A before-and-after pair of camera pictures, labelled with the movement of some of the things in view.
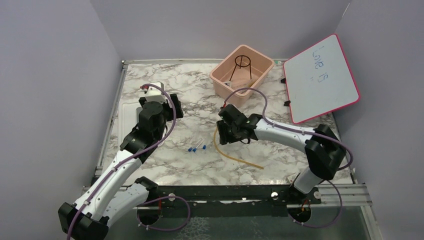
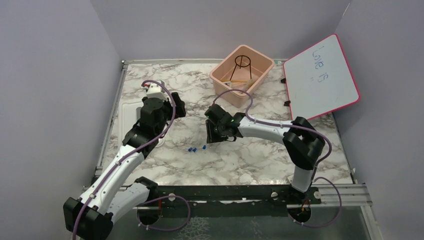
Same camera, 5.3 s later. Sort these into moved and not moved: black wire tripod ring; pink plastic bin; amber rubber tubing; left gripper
Moved: amber rubber tubing
Not moved: black wire tripod ring; left gripper; pink plastic bin
